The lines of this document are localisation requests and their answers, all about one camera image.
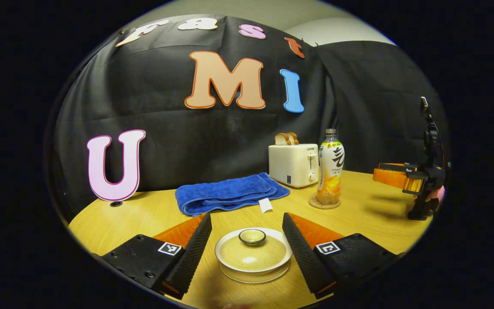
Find water bottle with white label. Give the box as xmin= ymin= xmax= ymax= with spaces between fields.
xmin=316 ymin=128 xmax=345 ymax=205

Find round wooden coaster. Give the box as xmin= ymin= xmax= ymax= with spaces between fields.
xmin=308 ymin=195 xmax=342 ymax=210

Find white toaster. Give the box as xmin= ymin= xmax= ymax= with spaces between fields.
xmin=268 ymin=143 xmax=319 ymax=189

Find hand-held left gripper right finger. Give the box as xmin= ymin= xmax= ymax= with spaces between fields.
xmin=282 ymin=212 xmax=398 ymax=300

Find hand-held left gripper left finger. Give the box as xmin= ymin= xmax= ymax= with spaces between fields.
xmin=100 ymin=213 xmax=213 ymax=300

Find white teacup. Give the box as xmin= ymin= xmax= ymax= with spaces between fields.
xmin=214 ymin=227 xmax=294 ymax=276

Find white saucer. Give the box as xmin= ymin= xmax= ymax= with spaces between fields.
xmin=219 ymin=259 xmax=292 ymax=284

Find blue towel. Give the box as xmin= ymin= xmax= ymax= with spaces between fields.
xmin=175 ymin=172 xmax=291 ymax=217

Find white teacup lid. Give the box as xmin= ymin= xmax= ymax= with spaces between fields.
xmin=218 ymin=228 xmax=290 ymax=272

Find black backdrop cloth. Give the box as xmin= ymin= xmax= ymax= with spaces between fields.
xmin=52 ymin=14 xmax=450 ymax=224

